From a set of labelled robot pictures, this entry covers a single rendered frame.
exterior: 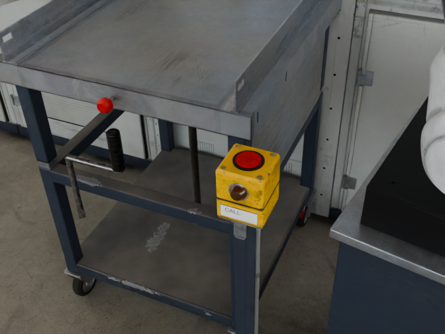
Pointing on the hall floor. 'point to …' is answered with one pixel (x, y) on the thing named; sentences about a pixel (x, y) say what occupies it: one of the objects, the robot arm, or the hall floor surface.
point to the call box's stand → (246, 278)
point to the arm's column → (383, 297)
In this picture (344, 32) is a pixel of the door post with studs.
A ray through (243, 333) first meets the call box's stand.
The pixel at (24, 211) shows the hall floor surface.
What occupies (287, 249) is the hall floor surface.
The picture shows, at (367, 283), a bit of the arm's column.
